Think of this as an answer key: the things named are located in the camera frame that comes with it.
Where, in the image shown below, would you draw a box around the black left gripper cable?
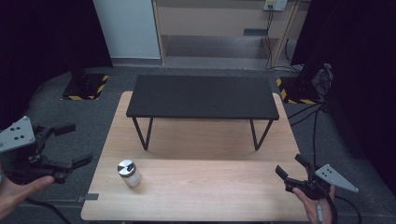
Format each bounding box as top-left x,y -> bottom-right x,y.
23,197 -> 73,224

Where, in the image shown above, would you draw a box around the person's right hand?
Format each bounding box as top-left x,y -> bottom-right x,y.
291,185 -> 336,224

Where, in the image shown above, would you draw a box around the dark curtain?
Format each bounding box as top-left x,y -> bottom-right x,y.
290,0 -> 396,197
0,0 -> 114,132

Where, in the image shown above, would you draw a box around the black floor cable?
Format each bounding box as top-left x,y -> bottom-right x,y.
287,102 -> 330,166

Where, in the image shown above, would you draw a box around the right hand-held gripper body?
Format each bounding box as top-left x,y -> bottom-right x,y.
284,163 -> 360,201

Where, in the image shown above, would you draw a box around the white cabinet panel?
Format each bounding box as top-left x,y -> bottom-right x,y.
92,0 -> 162,60

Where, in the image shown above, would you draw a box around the black outlet cables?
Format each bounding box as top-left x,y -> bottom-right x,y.
263,5 -> 302,73

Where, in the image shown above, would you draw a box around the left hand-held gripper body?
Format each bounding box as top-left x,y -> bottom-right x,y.
0,116 -> 68,185

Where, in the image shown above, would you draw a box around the person's left hand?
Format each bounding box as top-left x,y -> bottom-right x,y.
0,169 -> 56,222

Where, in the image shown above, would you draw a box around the white wall power outlet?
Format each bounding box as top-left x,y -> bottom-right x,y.
262,0 -> 289,12

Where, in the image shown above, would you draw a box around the striped stand base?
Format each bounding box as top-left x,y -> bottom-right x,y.
61,72 -> 110,102
276,76 -> 322,105

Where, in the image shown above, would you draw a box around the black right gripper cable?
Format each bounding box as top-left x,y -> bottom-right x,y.
323,191 -> 362,224

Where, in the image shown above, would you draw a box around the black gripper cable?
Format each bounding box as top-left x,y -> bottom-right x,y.
323,191 -> 362,224
23,197 -> 73,224

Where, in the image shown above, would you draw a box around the glass jar with silver lid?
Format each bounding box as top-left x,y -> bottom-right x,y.
117,159 -> 143,189

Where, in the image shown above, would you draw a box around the black tape strip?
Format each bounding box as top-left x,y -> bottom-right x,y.
77,192 -> 100,203

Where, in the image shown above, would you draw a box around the black metal shelf rack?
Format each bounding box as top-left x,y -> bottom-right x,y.
125,74 -> 280,152

